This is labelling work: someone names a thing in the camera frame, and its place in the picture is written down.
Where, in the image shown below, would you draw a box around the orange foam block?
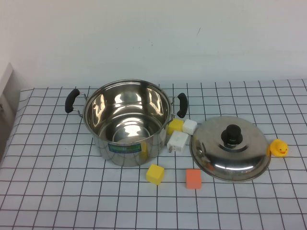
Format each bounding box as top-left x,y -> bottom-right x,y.
186,169 -> 202,190

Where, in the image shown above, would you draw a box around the white cabinet edge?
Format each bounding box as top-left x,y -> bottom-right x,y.
0,62 -> 22,163

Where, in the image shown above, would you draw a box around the yellow foam cube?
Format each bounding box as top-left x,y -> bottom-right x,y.
167,118 -> 184,136
145,164 -> 165,186

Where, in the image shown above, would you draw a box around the white foam cube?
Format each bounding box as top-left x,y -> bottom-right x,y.
182,119 -> 198,135

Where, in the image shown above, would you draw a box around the stainless steel pot black handles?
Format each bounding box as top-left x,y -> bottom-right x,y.
64,79 -> 189,167

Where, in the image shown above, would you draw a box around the yellow rubber duck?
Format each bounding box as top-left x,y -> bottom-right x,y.
269,138 -> 289,158

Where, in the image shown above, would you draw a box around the white black checked tablecloth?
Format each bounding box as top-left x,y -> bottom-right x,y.
0,79 -> 307,230

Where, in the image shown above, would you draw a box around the white power adapter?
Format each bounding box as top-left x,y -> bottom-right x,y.
166,130 -> 190,154

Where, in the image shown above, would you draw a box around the steel pot lid black knob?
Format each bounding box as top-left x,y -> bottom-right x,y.
189,116 -> 272,184

